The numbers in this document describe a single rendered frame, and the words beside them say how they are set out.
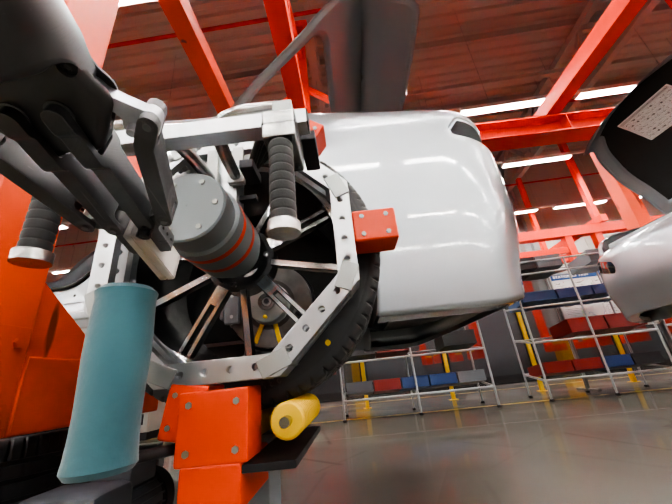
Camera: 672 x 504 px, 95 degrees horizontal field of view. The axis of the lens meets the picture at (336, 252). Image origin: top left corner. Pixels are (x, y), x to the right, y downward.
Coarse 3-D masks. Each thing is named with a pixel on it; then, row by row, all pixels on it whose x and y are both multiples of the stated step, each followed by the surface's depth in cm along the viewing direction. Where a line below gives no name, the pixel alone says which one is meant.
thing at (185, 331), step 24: (264, 168) 80; (264, 192) 89; (312, 192) 76; (264, 216) 77; (312, 216) 76; (264, 240) 75; (144, 264) 74; (192, 264) 95; (264, 264) 76; (288, 264) 72; (312, 264) 71; (336, 264) 71; (168, 288) 83; (192, 288) 71; (216, 288) 71; (240, 288) 70; (264, 288) 70; (168, 312) 79; (216, 312) 69; (288, 312) 68; (168, 336) 71; (192, 336) 67; (192, 360) 63
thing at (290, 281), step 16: (288, 272) 122; (288, 288) 119; (304, 288) 119; (256, 304) 113; (288, 304) 116; (304, 304) 117; (256, 320) 115; (272, 320) 111; (288, 320) 115; (240, 336) 114; (272, 336) 113
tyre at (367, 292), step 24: (360, 264) 68; (360, 288) 66; (360, 312) 64; (336, 336) 63; (360, 336) 70; (312, 360) 61; (336, 360) 63; (240, 384) 61; (264, 384) 60; (288, 384) 60; (312, 384) 61; (264, 408) 62
